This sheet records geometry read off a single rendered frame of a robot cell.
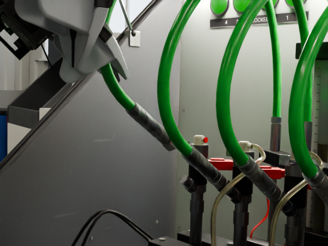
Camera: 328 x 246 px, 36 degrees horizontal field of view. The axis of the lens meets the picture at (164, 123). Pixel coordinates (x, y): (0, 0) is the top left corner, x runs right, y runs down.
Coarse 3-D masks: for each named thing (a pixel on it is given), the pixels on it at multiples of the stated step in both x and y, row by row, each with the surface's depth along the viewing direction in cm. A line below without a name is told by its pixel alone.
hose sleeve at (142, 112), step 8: (136, 104) 63; (128, 112) 63; (136, 112) 63; (144, 112) 64; (136, 120) 64; (144, 120) 64; (152, 120) 65; (144, 128) 66; (152, 128) 65; (160, 128) 66; (160, 136) 66
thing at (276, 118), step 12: (108, 12) 59; (108, 24) 59; (276, 24) 83; (276, 36) 83; (276, 48) 84; (276, 60) 84; (108, 72) 60; (276, 72) 84; (108, 84) 60; (276, 84) 85; (120, 96) 61; (276, 96) 85; (276, 108) 85; (276, 120) 85
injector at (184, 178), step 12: (192, 144) 72; (204, 156) 71; (192, 168) 72; (180, 180) 71; (192, 180) 71; (204, 180) 72; (192, 192) 72; (204, 192) 72; (192, 204) 72; (192, 216) 73; (192, 228) 73; (192, 240) 73
